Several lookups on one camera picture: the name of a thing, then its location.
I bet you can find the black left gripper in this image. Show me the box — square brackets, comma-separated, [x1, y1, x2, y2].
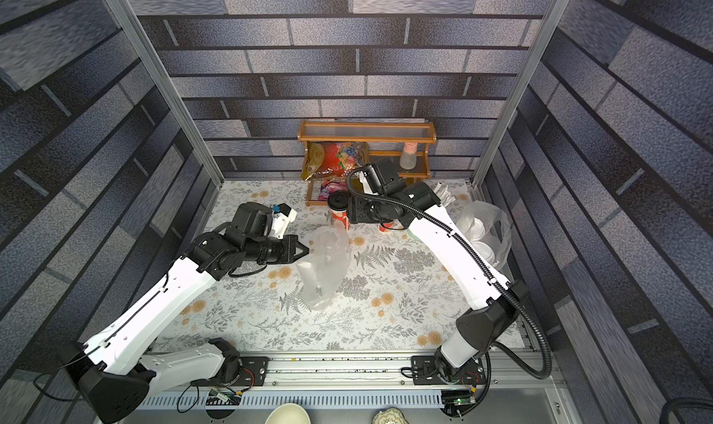
[245, 234, 314, 263]

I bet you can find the red floral milk tea cup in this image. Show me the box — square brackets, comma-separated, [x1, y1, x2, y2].
[464, 218, 491, 242]

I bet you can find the translucent plastic carrier bag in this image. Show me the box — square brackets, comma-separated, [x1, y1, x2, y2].
[456, 201, 512, 271]

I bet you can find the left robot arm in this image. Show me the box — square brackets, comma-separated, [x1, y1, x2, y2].
[59, 232, 309, 423]

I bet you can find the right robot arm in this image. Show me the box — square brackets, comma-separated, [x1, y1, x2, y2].
[347, 182, 527, 382]

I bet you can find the black lid milk tea cup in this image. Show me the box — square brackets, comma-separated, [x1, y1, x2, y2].
[328, 190, 351, 230]

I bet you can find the pink snack packet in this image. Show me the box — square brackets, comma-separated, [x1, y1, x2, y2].
[318, 179, 347, 201]

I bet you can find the red snack bag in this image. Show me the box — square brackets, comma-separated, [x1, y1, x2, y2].
[319, 142, 369, 178]

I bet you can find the wooden shelf rack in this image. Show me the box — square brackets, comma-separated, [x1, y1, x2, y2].
[298, 120, 436, 182]

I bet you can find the pink capped white bottle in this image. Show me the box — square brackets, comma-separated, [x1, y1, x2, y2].
[399, 142, 419, 171]

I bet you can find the gold snack bag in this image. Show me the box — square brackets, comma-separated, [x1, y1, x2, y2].
[301, 142, 325, 181]

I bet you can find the white round bowl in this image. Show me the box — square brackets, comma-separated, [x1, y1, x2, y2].
[265, 404, 311, 424]

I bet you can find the patterned round object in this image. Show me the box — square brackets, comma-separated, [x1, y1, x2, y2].
[371, 407, 408, 424]

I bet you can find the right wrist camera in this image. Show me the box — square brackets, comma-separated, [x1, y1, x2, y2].
[358, 158, 407, 197]

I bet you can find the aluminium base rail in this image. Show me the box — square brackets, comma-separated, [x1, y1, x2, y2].
[138, 350, 566, 421]

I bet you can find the black corrugated cable conduit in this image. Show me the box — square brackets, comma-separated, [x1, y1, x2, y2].
[344, 164, 553, 381]

